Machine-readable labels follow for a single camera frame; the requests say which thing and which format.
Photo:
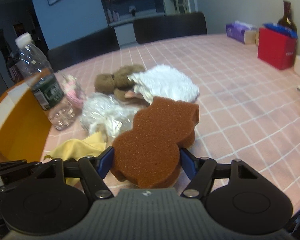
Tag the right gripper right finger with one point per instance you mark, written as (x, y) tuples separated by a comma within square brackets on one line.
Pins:
[(189, 163)]

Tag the purple tissue pack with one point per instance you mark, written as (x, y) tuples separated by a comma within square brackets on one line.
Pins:
[(242, 32)]

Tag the black chair right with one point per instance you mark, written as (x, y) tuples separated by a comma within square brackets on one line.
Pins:
[(159, 28)]

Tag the orange cardboard box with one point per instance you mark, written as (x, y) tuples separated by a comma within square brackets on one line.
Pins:
[(24, 126)]

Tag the white ruffled cloth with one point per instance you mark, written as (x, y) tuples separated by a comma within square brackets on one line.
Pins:
[(166, 82)]

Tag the pink white crochet toy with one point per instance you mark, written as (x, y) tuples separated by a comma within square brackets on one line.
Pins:
[(73, 91)]

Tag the clear plastic water bottle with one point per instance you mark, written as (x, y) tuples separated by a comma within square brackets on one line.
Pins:
[(42, 82)]

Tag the white cabinet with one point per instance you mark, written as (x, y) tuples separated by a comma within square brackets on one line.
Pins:
[(124, 30)]

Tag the pink checkered tablecloth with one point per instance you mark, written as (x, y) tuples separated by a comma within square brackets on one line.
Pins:
[(248, 109)]

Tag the gold foil snack packet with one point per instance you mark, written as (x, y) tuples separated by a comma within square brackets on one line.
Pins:
[(134, 98)]

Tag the black chair left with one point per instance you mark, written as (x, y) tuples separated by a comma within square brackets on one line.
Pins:
[(83, 49)]

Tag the red gift bag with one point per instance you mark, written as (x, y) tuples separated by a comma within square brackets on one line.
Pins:
[(277, 45)]

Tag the brown shaped sponge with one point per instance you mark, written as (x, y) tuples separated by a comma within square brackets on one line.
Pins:
[(148, 155)]

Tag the yellow microfiber cloth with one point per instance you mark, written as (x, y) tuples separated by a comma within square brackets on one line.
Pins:
[(76, 149)]

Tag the black chair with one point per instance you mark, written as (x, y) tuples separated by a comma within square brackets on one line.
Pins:
[(159, 28), (83, 49)]

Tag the brown fuzzy slippers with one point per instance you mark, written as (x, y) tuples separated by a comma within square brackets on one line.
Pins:
[(118, 83)]

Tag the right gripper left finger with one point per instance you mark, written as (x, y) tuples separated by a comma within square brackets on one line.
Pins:
[(104, 162)]

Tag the white packaged cloth bundle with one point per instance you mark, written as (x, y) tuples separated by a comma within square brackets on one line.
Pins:
[(103, 113)]

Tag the dark brown glass bottle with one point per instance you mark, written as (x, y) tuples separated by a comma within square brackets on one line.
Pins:
[(286, 20)]

